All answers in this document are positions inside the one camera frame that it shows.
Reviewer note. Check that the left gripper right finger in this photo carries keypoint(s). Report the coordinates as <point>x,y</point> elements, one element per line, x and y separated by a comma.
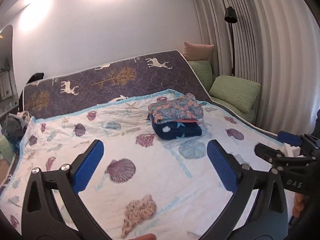
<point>235,177</point>

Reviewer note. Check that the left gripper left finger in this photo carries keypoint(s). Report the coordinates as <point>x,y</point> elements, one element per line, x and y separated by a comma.
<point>85,164</point>

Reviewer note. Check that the floral teal orange garment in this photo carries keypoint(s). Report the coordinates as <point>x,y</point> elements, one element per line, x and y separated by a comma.
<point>183,107</point>

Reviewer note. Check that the dark clothes pile bedside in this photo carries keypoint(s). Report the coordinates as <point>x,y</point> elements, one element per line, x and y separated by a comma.
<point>15,126</point>

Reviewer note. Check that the person's right hand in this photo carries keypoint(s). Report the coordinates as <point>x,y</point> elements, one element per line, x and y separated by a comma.
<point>299,204</point>

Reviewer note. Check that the person's left hand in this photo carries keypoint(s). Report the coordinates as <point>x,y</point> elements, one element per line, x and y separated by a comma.
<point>149,236</point>

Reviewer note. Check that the white seashell quilt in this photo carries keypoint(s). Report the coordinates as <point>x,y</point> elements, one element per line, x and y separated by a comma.
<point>177,174</point>

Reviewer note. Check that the folded pink garment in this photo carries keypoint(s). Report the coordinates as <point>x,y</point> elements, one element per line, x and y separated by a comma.
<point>187,121</point>

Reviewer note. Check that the green cushion near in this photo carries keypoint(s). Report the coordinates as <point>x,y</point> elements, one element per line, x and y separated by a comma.
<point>240,93</point>

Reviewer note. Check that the green cushion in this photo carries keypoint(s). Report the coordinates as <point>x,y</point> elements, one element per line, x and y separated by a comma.
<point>203,71</point>
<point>240,93</point>

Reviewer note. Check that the folded navy star garment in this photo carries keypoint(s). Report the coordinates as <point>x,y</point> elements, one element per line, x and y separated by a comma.
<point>175,130</point>

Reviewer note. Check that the dark deer-print mattress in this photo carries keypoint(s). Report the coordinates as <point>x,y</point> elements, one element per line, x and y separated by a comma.
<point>136,76</point>

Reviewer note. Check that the green cushion far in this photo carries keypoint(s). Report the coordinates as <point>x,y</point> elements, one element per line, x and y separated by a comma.
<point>203,71</point>

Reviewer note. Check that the beige pleated curtain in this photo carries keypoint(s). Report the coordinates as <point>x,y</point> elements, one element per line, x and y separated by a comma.
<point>276,45</point>

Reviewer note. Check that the beige pillow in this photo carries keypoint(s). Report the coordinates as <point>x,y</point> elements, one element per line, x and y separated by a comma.
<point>196,52</point>

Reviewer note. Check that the black floor lamp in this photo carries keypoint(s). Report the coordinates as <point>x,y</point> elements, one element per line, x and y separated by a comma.
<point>231,18</point>

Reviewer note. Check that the arched wall mirror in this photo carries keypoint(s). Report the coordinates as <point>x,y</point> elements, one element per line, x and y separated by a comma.
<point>8,83</point>

